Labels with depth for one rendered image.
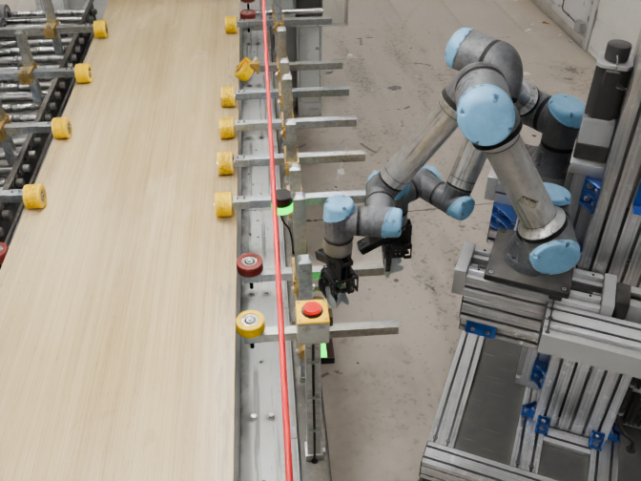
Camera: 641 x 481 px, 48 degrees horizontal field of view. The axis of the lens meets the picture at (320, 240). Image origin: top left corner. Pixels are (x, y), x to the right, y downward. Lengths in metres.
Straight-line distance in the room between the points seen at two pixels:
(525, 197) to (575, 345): 0.47
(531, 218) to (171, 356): 0.97
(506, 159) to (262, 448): 1.03
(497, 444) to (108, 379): 1.37
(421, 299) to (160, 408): 1.83
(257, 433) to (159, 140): 1.24
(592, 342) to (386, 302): 1.54
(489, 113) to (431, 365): 1.74
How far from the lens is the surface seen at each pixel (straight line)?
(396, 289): 3.43
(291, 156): 2.48
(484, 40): 2.03
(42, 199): 2.55
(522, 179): 1.67
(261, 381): 2.22
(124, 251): 2.29
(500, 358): 2.91
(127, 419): 1.83
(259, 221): 2.80
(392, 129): 4.65
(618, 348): 2.00
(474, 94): 1.55
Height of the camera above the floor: 2.31
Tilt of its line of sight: 39 degrees down
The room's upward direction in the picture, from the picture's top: straight up
